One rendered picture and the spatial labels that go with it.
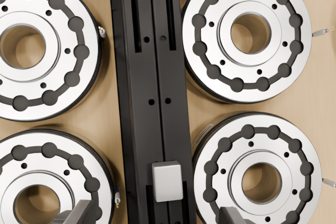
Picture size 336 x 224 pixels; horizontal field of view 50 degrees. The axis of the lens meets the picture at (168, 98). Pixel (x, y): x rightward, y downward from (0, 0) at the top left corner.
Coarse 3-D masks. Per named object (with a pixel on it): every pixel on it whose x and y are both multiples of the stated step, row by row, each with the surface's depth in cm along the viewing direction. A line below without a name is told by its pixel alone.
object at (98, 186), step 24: (0, 144) 25; (24, 144) 25; (48, 144) 25; (72, 144) 25; (0, 168) 25; (24, 168) 25; (48, 168) 25; (72, 168) 25; (96, 168) 25; (0, 192) 25; (96, 192) 26; (0, 216) 25; (96, 216) 26
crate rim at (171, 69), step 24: (168, 0) 20; (168, 24) 20; (168, 48) 19; (168, 72) 19; (168, 96) 19; (168, 120) 19; (168, 144) 19; (192, 192) 19; (168, 216) 19; (192, 216) 19
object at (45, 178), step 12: (12, 180) 25; (24, 180) 24; (36, 180) 24; (48, 180) 24; (60, 180) 25; (12, 192) 24; (60, 192) 25; (72, 192) 25; (0, 204) 24; (12, 204) 24; (60, 204) 25; (72, 204) 25; (12, 216) 24
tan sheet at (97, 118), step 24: (96, 0) 28; (24, 48) 28; (96, 96) 28; (0, 120) 28; (48, 120) 28; (72, 120) 28; (96, 120) 28; (96, 144) 28; (120, 144) 29; (120, 168) 29; (48, 192) 28; (120, 192) 29; (120, 216) 29
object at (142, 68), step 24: (144, 0) 19; (144, 24) 19; (144, 48) 19; (144, 72) 19; (144, 96) 19; (144, 120) 19; (144, 144) 19; (144, 168) 19; (144, 192) 19; (144, 216) 19
